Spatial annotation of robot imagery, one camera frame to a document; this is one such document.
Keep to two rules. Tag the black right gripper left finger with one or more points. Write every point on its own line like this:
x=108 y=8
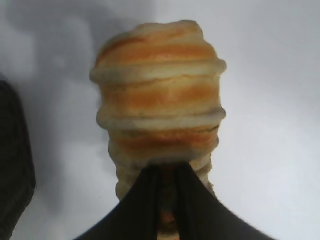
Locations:
x=130 y=215

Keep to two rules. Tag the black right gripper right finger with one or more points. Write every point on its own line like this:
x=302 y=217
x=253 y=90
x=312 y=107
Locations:
x=205 y=215

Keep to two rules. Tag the long spiral bread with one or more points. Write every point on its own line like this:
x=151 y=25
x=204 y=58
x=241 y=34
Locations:
x=160 y=100

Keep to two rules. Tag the dark brown wicker basket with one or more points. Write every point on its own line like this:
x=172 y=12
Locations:
x=15 y=150

